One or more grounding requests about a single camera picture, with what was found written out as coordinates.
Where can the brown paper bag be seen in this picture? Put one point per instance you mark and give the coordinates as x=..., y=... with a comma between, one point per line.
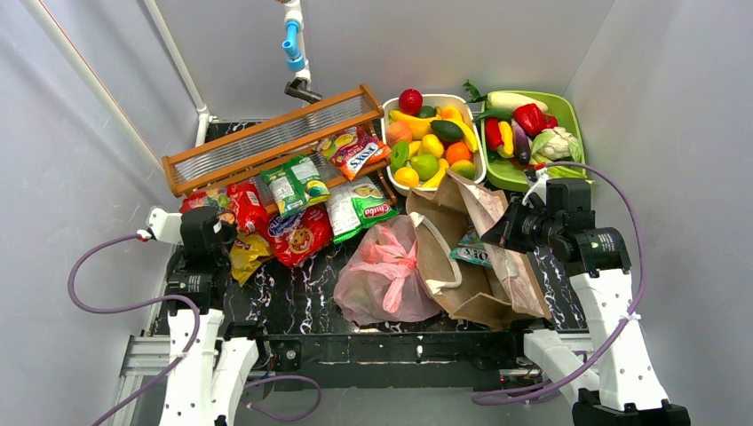
x=470, y=279

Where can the dark green avocado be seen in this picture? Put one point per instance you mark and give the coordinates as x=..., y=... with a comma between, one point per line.
x=447, y=131

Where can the yellow banana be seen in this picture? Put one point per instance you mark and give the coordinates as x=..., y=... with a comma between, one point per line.
x=467, y=134

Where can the peach fruit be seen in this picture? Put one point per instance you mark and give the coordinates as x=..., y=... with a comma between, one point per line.
x=396, y=132

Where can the green vegetable basin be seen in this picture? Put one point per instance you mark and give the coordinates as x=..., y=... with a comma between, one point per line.
x=503, y=174

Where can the aluminium base frame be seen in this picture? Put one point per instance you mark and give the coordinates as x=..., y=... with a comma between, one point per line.
x=145, y=357

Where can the pink plastic grocery bag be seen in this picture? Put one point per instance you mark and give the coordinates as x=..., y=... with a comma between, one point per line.
x=381, y=281

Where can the yellow snack packet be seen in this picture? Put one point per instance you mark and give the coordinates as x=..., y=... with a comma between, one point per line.
x=246, y=255

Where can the red bell pepper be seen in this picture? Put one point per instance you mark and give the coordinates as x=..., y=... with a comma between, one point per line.
x=530, y=118

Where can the green cucumber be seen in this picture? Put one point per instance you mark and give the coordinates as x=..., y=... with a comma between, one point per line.
x=497, y=113

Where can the yellow pear fruit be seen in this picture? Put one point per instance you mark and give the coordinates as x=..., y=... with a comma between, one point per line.
x=431, y=144

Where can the green Chiba chips bag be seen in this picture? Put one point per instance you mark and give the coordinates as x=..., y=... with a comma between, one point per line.
x=355, y=206

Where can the green mango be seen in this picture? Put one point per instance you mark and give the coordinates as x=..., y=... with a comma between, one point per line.
x=425, y=165

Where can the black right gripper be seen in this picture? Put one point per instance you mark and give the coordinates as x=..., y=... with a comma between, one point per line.
x=509, y=224

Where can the purple eggplant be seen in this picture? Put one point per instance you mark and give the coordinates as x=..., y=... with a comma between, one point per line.
x=521, y=144

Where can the green Fox's candy bag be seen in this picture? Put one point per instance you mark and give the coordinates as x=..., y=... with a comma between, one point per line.
x=470, y=249

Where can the red apple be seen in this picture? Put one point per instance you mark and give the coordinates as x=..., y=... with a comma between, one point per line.
x=410, y=102

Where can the red chili pepper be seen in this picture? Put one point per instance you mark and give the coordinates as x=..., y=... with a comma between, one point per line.
x=493, y=134

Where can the yellow orange small fruit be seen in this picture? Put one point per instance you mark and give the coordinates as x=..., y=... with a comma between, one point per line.
x=406, y=176

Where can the cauliflower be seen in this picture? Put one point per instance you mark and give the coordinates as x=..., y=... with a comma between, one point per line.
x=556, y=144

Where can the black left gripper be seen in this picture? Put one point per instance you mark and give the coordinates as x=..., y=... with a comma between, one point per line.
x=222, y=229

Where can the red chips bag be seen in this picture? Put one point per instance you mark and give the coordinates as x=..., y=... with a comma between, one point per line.
x=296, y=238

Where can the green bell pepper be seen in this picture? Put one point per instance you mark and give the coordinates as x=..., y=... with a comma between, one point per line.
x=399, y=155

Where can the wooden slatted rack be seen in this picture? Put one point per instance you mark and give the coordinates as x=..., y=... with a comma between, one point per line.
x=241, y=154

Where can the orange Fox's candy bag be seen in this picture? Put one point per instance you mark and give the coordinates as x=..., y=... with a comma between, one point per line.
x=352, y=149

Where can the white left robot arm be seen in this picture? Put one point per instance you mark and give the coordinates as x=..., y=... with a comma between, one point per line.
x=212, y=364

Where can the red snack bag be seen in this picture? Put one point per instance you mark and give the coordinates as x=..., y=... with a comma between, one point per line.
x=237, y=204

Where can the white radish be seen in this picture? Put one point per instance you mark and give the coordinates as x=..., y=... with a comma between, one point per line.
x=509, y=101

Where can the white pipe with blue valve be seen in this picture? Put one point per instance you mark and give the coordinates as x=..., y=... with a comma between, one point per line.
x=300, y=87

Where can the yellow corn pepper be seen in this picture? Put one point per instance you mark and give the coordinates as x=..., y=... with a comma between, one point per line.
x=506, y=149

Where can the green snack packet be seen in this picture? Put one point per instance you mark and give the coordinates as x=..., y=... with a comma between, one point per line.
x=296, y=185

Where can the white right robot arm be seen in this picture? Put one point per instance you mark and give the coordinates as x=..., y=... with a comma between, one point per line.
x=616, y=384

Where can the white corner pipe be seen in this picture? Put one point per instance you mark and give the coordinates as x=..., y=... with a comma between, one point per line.
x=203, y=113

